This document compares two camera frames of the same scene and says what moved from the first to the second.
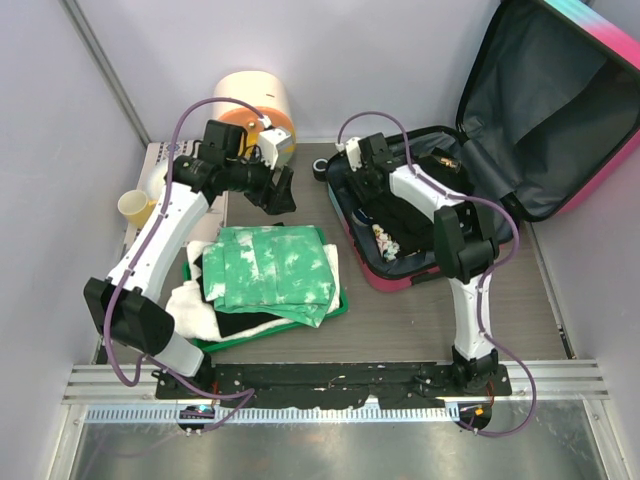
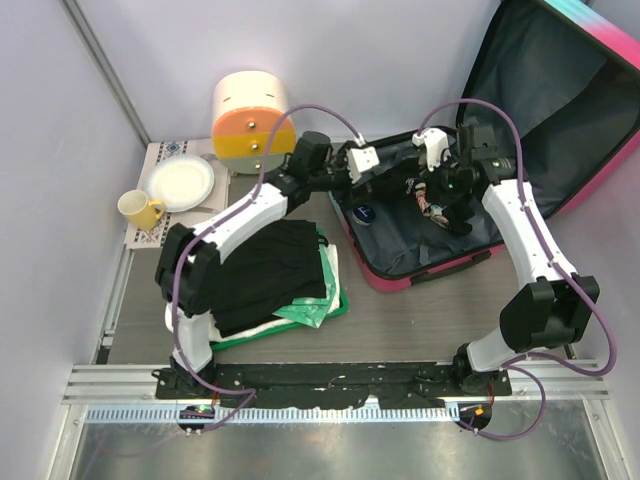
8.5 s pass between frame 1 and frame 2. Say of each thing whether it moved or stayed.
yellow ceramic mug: stayed
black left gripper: moved
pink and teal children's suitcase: stayed
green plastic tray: stayed
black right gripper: moved
